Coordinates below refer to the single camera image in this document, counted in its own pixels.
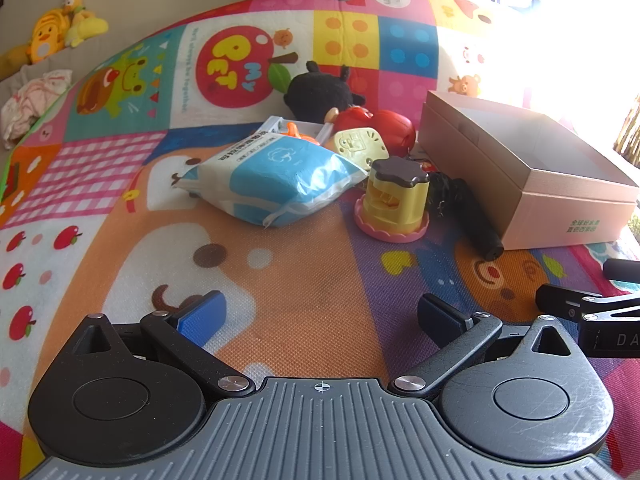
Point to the yellow toy with brown lid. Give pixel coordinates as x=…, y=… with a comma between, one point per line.
x=395, y=200

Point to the yellow toy camera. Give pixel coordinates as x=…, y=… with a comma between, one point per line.
x=355, y=146

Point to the yellow striped plush tiger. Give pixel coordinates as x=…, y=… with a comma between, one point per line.
x=47, y=35

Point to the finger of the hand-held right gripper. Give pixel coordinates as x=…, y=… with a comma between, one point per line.
x=560, y=300
x=622, y=270

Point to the black plush toy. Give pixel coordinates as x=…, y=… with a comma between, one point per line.
x=320, y=92

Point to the colourful cartoon play mat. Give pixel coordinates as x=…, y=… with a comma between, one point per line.
x=300, y=270

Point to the blue white tissue pack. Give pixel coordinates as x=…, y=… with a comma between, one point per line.
x=280, y=180

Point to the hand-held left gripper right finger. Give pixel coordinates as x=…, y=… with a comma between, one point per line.
x=434, y=317

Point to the red plastic doll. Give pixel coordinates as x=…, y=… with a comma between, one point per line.
x=395, y=127

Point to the long yellow plush pillow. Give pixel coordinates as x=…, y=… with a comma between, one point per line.
x=12, y=62

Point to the yellow plush duck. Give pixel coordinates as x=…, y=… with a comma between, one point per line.
x=87, y=27

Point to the pink white crumpled cloth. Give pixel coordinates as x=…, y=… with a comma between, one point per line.
x=35, y=100

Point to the white rectangular device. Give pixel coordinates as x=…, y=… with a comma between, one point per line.
x=270, y=125

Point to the orange plastic toy shell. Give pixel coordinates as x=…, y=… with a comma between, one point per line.
x=295, y=130

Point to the pink cardboard box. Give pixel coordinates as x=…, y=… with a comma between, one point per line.
x=565, y=210

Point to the black umbrella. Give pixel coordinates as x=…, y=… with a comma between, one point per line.
x=480, y=225

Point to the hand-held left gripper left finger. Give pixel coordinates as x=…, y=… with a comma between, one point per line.
x=202, y=317

